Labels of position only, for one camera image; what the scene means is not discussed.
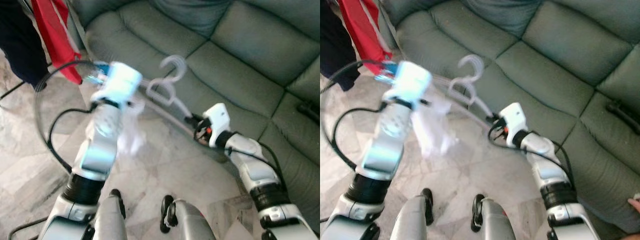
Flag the silver right robot leg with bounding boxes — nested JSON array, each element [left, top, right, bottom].
[[470, 194, 516, 240], [160, 195, 217, 240]]

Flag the grey-green leather sofa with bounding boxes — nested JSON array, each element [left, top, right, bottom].
[[67, 0, 321, 231], [380, 0, 640, 233]]

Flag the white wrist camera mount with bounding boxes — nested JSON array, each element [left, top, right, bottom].
[[382, 61, 433, 106], [202, 102, 232, 148], [90, 61, 143, 108], [497, 102, 528, 147]]

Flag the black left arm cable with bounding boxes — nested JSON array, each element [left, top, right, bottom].
[[32, 60, 108, 173], [320, 60, 396, 173]]

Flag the black handheld controller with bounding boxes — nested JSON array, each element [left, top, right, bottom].
[[297, 102, 321, 123], [606, 100, 640, 122]]

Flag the black metal clothes rack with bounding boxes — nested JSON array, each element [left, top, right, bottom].
[[0, 80, 26, 99]]

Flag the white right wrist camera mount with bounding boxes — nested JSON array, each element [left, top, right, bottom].
[[497, 102, 528, 147], [202, 102, 232, 148]]

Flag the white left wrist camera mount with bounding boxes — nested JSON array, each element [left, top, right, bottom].
[[382, 61, 433, 106], [90, 61, 143, 108]]

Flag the navy blue garment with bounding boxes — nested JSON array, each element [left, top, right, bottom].
[[320, 0, 361, 92], [0, 0, 51, 91]]

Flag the red garment white trim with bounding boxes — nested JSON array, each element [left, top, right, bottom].
[[31, 0, 83, 85], [337, 0, 393, 63]]

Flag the white shirt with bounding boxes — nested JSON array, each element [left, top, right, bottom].
[[410, 97, 458, 158], [117, 97, 148, 156]]

